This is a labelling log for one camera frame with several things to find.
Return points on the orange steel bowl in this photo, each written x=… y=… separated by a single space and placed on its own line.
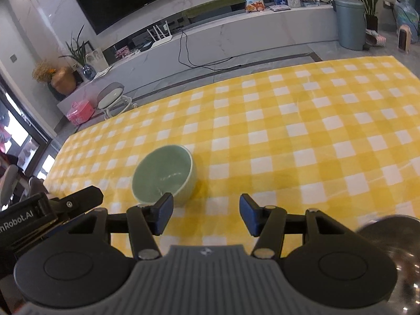
x=400 y=252

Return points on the dark framed glass door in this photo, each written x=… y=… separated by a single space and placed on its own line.
x=23 y=131

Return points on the round grey stool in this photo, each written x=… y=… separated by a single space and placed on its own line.
x=110 y=93

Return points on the dried yellow flowers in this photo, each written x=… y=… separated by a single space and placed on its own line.
x=42 y=72

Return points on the white papers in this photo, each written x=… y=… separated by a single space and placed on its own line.
x=103 y=72

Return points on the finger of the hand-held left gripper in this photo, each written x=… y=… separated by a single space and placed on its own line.
x=78 y=201

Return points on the blue plastic bag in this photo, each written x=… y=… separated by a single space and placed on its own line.
x=408 y=13

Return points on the yellow checkered tablecloth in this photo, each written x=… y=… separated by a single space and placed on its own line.
x=295 y=137

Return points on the white patterned box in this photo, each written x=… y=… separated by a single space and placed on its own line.
x=96 y=59

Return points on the leafy plant in glass vase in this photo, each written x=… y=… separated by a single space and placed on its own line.
x=88 y=71

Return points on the grey-blue trash bin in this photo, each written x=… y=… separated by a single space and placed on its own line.
x=350 y=23

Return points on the black set-top box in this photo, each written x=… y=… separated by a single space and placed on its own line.
x=141 y=44

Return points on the small pink box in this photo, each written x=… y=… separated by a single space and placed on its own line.
x=123 y=53

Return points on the grey chair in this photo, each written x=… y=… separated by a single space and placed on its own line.
x=9 y=183

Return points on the green ceramic bowl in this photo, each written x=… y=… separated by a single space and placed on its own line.
x=164 y=174

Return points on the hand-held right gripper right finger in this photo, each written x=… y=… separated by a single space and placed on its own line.
x=247 y=215

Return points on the long white tv console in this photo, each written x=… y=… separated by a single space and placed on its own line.
x=229 y=36

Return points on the black vase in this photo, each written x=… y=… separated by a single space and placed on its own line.
x=55 y=95

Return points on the white router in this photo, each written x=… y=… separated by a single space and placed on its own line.
x=160 y=41

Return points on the small pink heater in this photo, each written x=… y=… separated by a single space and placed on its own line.
x=404 y=39

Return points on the wall switch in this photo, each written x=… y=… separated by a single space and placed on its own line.
x=13 y=58

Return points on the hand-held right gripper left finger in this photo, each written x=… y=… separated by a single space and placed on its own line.
x=164 y=215

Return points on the pink storage box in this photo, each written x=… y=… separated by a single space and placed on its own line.
x=80 y=113

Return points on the gold vase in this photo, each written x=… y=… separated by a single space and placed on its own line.
x=64 y=82

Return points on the wall outlet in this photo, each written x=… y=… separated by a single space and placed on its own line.
x=387 y=4

